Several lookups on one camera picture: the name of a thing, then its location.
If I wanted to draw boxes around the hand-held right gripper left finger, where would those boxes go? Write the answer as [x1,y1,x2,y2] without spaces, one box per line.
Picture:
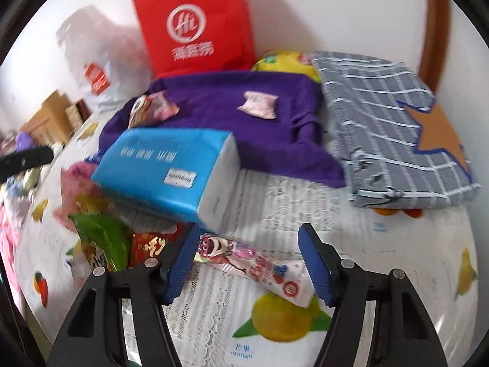
[46,222,201,367]

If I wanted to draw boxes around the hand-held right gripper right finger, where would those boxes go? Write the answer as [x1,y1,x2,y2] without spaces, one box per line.
[298,223,449,367]

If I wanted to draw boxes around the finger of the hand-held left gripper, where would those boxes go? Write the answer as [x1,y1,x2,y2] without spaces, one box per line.
[0,145,54,182]

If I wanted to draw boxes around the red snack packet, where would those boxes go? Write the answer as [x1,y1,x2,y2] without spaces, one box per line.
[128,225,189,270]

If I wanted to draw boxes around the white bear-print snack packet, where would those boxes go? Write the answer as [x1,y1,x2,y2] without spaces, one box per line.
[194,233,319,308]

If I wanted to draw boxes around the green snack packet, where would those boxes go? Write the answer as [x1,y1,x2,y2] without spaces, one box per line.
[69,212,132,272]

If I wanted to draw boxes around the pile of colourful packets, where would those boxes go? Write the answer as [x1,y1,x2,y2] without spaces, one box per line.
[0,130,58,238]

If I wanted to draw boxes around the cardboard box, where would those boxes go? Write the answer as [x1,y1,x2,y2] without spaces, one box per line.
[21,90,73,144]

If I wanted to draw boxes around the brown wooden box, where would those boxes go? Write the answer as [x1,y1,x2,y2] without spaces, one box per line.
[65,99,90,131]

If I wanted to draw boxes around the fruit-print white cloth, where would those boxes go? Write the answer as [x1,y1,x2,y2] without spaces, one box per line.
[0,115,480,367]

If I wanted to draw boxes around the blue tissue pack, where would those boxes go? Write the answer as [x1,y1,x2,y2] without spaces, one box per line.
[91,128,242,227]

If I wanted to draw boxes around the white plastic bag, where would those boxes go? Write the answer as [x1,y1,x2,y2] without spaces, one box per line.
[55,4,151,113]

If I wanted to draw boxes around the pink cartoon snack packet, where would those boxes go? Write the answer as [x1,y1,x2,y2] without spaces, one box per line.
[128,90,180,128]

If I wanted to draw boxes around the purple towel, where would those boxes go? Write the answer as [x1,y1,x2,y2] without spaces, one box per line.
[98,71,346,189]

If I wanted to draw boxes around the grey checked cloth with star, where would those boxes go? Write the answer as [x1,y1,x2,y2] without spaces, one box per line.
[309,51,483,209]

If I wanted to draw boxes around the small pink snack packet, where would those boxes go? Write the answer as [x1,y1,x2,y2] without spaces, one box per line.
[237,91,279,120]

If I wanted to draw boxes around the yellow chips bag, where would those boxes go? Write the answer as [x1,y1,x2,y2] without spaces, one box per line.
[251,49,322,84]

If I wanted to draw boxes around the red paper bag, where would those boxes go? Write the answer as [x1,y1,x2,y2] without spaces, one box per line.
[132,0,256,79]

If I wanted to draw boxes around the brown wooden frame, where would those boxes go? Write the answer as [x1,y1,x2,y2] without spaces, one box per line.
[418,0,449,94]

